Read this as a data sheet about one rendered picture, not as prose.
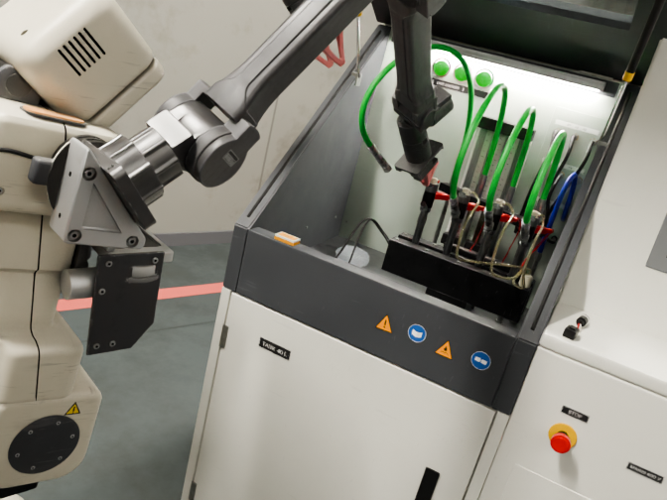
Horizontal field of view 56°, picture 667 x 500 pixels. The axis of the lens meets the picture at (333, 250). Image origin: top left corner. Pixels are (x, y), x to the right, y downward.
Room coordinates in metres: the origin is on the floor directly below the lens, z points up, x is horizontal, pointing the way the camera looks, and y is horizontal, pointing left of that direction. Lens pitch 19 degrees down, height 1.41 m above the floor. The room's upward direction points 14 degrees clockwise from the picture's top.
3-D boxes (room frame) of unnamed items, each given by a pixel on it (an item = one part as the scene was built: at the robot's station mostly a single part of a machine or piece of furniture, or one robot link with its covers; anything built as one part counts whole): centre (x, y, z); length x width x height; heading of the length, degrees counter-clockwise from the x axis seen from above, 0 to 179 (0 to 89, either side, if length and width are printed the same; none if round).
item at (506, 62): (1.70, -0.29, 1.43); 0.54 x 0.03 x 0.02; 68
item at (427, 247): (1.41, -0.30, 0.91); 0.34 x 0.10 x 0.15; 68
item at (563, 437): (1.03, -0.50, 0.80); 0.05 x 0.04 x 0.05; 68
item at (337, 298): (1.24, -0.10, 0.87); 0.62 x 0.04 x 0.16; 68
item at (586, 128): (1.61, -0.51, 1.20); 0.13 x 0.03 x 0.31; 68
